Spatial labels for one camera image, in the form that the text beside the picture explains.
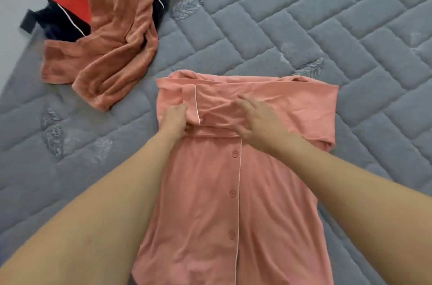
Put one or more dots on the person's left hand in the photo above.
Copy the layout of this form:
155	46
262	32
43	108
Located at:
174	123

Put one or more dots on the person's right hand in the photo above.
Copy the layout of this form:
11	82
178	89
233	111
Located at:
263	123

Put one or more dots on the pink pajama shirt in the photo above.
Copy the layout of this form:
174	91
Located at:
270	214

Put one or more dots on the brown velvet garment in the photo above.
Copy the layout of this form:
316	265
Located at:
115	25

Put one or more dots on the navy velvet pyjama top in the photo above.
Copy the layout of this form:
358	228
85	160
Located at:
57	25

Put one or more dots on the person's right forearm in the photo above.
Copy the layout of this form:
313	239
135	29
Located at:
364	207

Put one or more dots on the person's left forearm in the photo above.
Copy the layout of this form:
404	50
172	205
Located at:
88	221

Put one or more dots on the grey quilted mattress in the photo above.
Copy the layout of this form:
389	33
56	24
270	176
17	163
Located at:
304	12

